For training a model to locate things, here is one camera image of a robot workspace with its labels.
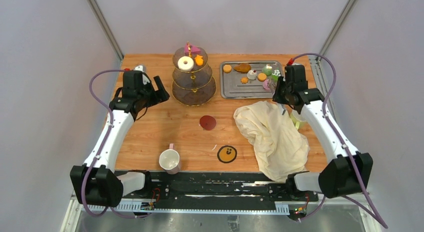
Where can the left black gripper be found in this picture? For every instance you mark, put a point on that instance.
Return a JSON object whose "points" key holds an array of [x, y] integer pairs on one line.
{"points": [[161, 94]]}

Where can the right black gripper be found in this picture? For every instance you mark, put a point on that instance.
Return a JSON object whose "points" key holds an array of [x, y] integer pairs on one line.
{"points": [[277, 97]]}

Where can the green cake slice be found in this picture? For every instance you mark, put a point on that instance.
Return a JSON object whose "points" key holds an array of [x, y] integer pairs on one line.
{"points": [[275, 75]]}

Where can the green cupcake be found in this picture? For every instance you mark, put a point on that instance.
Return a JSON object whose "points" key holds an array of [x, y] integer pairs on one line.
{"points": [[267, 70]]}

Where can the metal baking tray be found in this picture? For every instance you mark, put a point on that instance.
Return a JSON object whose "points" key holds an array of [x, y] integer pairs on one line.
{"points": [[232, 88]]}

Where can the three-tier glass cake stand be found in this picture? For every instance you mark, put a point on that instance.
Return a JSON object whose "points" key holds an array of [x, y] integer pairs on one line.
{"points": [[196, 87]]}

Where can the white cupcake with cherry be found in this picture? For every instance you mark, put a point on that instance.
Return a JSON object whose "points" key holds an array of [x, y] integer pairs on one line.
{"points": [[252, 75]]}

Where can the white ring donut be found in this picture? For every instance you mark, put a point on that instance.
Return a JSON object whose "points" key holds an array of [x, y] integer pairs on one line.
{"points": [[185, 63]]}

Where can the orange pastry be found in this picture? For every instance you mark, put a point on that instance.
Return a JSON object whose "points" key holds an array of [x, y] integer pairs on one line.
{"points": [[199, 61]]}

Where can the purple pink eclair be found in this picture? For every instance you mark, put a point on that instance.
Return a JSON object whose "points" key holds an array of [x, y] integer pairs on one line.
{"points": [[191, 49]]}

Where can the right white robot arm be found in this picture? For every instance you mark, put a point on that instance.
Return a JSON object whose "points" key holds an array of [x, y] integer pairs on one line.
{"points": [[347, 170]]}

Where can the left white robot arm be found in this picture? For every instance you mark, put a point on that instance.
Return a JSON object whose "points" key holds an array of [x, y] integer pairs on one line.
{"points": [[95, 181]]}

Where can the orange macaron middle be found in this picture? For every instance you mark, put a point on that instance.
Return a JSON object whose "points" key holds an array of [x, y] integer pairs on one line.
{"points": [[262, 77]]}

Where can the orange macaron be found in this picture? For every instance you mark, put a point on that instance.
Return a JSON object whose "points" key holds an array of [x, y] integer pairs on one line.
{"points": [[227, 68], [262, 77]]}

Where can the green mug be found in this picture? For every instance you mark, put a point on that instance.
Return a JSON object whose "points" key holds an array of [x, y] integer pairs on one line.
{"points": [[297, 119]]}

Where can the small orange cookie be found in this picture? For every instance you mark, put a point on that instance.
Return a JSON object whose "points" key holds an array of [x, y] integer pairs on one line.
{"points": [[244, 80]]}

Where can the brown croissant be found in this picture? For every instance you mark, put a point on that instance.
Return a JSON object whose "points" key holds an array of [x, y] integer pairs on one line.
{"points": [[243, 67]]}

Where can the red round coaster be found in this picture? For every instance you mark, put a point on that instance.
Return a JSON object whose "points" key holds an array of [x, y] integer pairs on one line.
{"points": [[207, 122]]}

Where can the cream cloth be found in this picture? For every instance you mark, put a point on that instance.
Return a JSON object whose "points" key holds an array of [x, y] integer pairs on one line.
{"points": [[279, 148]]}

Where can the orange macaron top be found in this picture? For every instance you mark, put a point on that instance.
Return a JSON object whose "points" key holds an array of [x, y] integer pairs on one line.
{"points": [[227, 68]]}

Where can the pink mug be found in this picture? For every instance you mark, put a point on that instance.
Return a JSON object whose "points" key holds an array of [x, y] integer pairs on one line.
{"points": [[170, 160]]}

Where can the yellow smiley coaster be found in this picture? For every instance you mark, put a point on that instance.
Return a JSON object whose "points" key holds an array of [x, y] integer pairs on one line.
{"points": [[227, 154]]}

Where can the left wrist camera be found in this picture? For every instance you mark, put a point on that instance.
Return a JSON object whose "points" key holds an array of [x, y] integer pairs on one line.
{"points": [[142, 70]]}

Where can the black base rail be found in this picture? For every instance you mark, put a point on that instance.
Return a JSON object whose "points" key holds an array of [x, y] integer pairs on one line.
{"points": [[218, 192]]}

